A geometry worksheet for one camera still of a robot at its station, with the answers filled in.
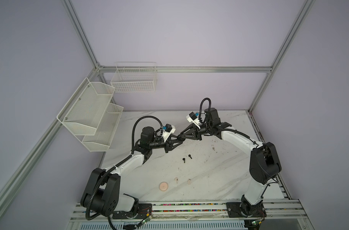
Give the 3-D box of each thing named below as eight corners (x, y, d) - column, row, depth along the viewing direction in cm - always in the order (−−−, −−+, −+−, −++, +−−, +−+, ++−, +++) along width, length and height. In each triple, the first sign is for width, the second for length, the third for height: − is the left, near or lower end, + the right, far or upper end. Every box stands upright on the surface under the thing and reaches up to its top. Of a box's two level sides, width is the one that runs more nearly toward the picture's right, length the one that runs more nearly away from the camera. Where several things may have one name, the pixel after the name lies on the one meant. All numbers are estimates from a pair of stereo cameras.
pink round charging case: (159, 191, 82) (158, 190, 80) (159, 182, 85) (159, 181, 83) (167, 191, 82) (167, 190, 80) (168, 182, 85) (168, 181, 83)
